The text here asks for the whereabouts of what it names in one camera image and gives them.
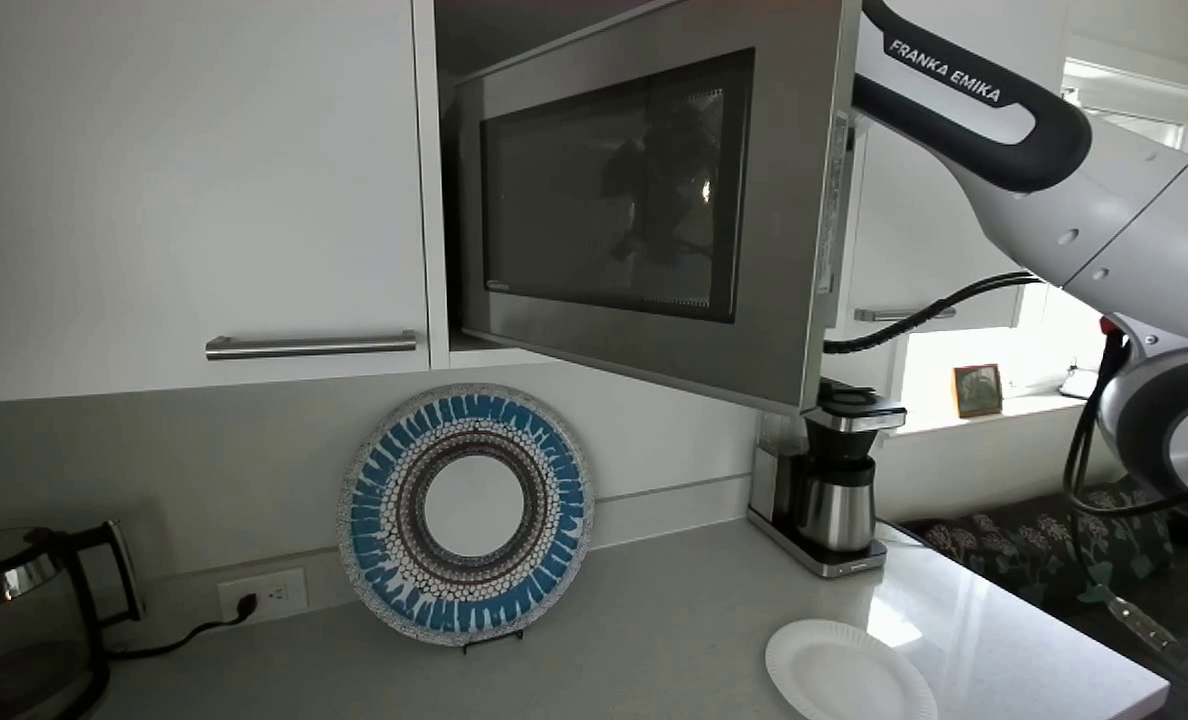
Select steel cabinet handle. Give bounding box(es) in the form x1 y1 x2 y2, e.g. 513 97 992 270
203 334 420 362

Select white upper cabinet door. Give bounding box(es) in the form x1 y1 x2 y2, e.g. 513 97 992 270
0 0 427 402

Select black steel coffee maker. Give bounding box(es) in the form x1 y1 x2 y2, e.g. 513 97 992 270
749 380 907 579

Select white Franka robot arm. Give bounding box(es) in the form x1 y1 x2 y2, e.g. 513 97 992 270
852 0 1188 523

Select black kettle power cord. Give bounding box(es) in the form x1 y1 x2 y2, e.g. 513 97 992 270
105 592 265 666

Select stainless microwave door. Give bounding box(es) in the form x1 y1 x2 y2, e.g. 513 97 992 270
460 0 860 414

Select window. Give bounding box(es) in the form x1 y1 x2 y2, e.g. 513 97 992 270
898 54 1188 406

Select small picture frame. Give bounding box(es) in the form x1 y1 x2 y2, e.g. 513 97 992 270
951 365 1004 420

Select blue patterned decorative plate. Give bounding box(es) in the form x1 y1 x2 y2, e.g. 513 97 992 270
341 383 597 648

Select white plate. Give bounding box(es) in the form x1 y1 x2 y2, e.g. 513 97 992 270
764 621 939 720

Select patterned dark cushion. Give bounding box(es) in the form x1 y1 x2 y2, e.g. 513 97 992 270
907 484 1171 612

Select white wall outlet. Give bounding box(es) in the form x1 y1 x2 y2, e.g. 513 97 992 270
217 569 310 623

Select steel electric kettle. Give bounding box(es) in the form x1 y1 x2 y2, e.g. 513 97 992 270
0 523 140 720

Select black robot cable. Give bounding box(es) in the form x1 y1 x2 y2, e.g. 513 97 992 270
819 270 1043 362

